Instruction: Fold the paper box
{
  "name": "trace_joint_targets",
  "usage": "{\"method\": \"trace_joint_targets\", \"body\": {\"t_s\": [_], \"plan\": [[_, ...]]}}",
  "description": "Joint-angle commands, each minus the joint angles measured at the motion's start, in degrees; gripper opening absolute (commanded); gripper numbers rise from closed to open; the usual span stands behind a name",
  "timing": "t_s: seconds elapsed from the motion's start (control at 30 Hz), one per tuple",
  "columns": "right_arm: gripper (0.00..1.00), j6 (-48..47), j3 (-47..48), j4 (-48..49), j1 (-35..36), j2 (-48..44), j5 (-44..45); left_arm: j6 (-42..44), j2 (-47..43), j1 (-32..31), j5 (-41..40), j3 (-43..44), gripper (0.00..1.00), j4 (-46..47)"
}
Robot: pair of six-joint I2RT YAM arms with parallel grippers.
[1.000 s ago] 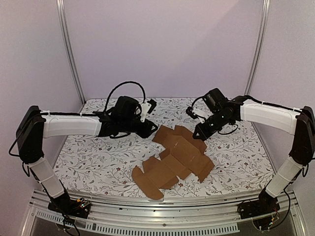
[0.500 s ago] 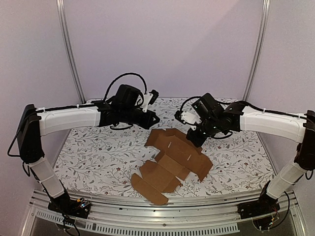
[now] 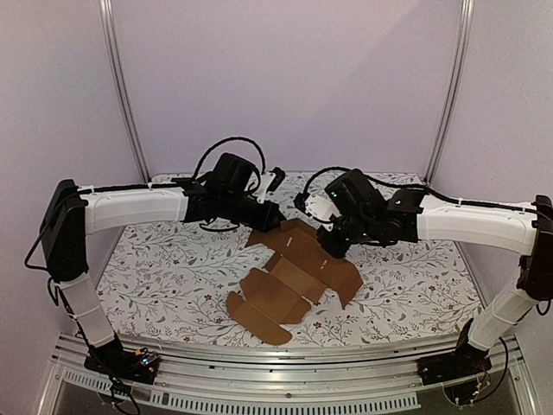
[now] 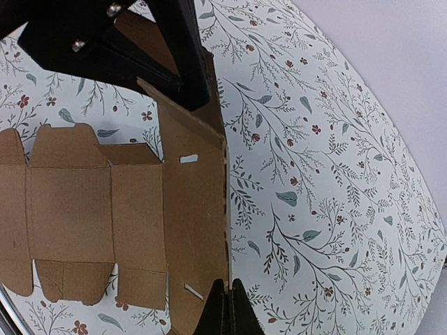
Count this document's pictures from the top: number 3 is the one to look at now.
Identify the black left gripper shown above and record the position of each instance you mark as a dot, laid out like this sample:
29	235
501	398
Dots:
263	223

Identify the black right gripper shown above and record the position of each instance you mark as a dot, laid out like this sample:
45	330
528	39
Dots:
333	241

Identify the brown cardboard box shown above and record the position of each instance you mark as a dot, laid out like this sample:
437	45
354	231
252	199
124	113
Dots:
291	281

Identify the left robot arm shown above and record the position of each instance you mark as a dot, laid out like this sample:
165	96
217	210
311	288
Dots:
235	191

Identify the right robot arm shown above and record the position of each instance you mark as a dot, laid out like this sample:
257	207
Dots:
354	212

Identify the floral patterned table mat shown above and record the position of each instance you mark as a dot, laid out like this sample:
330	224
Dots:
170	282

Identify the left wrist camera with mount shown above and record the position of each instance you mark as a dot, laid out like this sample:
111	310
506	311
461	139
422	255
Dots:
269	182

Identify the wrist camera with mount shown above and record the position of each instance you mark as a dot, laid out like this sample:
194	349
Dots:
317	208
269	182

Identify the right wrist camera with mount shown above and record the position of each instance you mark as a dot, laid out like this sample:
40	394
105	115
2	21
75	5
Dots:
317	208

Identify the aluminium front rail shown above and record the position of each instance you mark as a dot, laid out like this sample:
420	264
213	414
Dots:
364	379

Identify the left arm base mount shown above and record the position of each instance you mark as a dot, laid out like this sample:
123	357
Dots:
140	365

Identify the left aluminium frame post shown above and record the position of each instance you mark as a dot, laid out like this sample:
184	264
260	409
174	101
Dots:
108	23

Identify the aluminium frame post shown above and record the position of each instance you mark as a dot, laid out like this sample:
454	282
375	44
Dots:
108	23
454	86

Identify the right aluminium frame post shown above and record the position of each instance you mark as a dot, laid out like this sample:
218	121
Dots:
454	86

